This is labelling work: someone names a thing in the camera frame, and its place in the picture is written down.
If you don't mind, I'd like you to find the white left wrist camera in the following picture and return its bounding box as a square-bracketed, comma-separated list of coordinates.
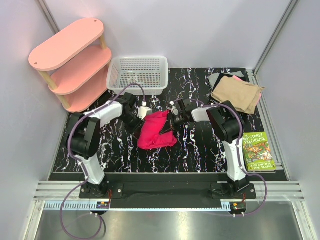
[137, 101, 153, 120]

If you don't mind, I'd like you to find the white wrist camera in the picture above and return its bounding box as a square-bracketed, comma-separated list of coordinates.
[167, 101, 179, 116]
[137, 101, 153, 120]

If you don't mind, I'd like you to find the green treehouse book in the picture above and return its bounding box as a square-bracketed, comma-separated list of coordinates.
[242, 131, 276, 172]

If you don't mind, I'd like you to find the pink folded cloth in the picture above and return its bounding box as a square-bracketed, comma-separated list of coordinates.
[232, 75, 262, 104]

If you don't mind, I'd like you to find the pink three-tier shelf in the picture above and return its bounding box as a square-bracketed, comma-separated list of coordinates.
[28, 18, 112, 113]

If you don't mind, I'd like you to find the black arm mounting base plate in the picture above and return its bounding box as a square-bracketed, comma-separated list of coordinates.
[79, 173, 256, 199]

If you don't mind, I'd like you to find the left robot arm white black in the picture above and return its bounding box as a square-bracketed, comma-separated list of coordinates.
[65, 93, 145, 198]

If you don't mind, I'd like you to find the grey folded cloth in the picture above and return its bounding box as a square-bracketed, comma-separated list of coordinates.
[207, 71, 246, 90]

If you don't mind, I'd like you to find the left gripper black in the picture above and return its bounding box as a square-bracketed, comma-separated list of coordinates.
[119, 112, 146, 140]

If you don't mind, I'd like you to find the white perforated plastic basket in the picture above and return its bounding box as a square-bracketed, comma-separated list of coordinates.
[106, 56, 169, 96]

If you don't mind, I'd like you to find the red t shirt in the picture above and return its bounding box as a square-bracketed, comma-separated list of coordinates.
[137, 110, 177, 150]

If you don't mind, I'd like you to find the folded beige t shirt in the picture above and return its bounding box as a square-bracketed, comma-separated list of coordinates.
[211, 76, 265, 115]

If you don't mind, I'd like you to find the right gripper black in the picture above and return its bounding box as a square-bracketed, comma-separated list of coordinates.
[160, 112, 187, 137]

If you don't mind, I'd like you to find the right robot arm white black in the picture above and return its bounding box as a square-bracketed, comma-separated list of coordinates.
[159, 99, 250, 199]

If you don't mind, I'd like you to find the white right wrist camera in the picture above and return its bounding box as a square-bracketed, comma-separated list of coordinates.
[167, 101, 179, 116]

